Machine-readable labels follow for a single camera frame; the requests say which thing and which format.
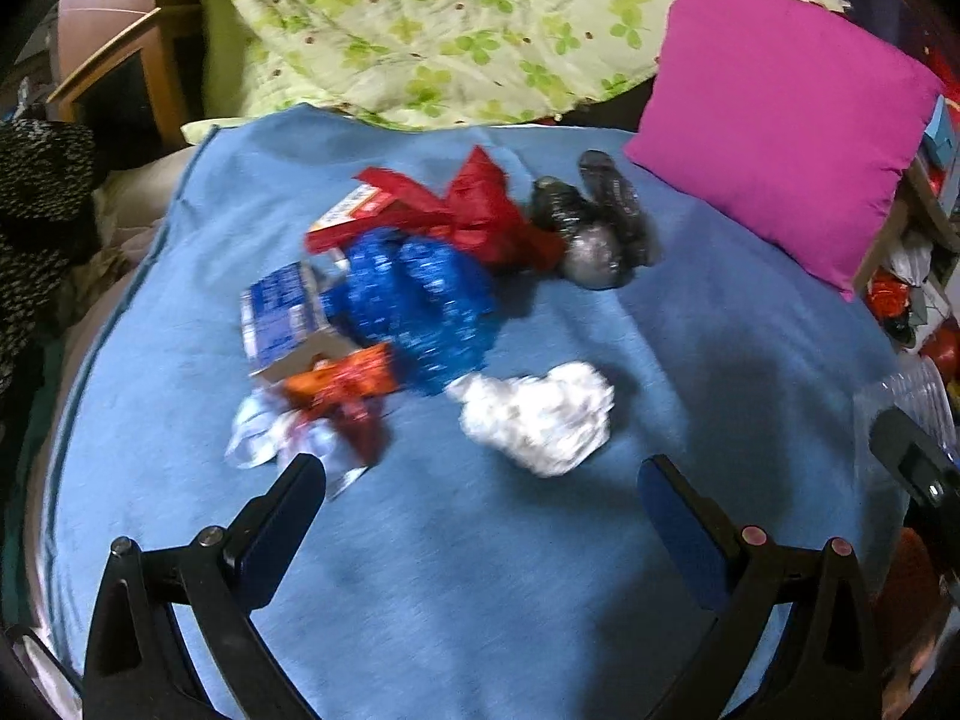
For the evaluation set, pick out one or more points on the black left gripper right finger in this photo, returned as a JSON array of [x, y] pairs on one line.
[[824, 664]]

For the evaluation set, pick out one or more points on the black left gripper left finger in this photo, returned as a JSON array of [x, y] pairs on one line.
[[137, 664]]

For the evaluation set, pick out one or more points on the orange snack wrapper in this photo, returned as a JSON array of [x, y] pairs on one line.
[[348, 392]]

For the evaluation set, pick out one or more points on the blue white carton box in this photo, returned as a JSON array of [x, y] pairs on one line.
[[284, 327]]

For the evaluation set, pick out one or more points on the white paper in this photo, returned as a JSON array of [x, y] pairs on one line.
[[548, 425]]

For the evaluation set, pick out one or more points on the black plastic bag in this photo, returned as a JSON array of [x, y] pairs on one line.
[[607, 232]]

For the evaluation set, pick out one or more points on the blue shiny wrapper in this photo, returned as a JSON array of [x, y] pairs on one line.
[[435, 306]]

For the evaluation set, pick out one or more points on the red plastic bag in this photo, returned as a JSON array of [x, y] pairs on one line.
[[475, 216]]

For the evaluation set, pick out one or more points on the red white medicine box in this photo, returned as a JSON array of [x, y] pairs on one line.
[[364, 200]]

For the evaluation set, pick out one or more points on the blue bed blanket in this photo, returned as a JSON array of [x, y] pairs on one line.
[[447, 582]]

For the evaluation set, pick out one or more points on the magenta pillow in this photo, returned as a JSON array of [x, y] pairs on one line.
[[790, 120]]

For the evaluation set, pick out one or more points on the black dotted garment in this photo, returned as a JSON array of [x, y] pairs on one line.
[[49, 172]]

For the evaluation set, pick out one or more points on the wooden bedside cabinet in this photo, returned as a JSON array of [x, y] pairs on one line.
[[131, 72]]

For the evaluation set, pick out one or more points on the green clover quilt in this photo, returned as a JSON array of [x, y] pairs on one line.
[[425, 64]]

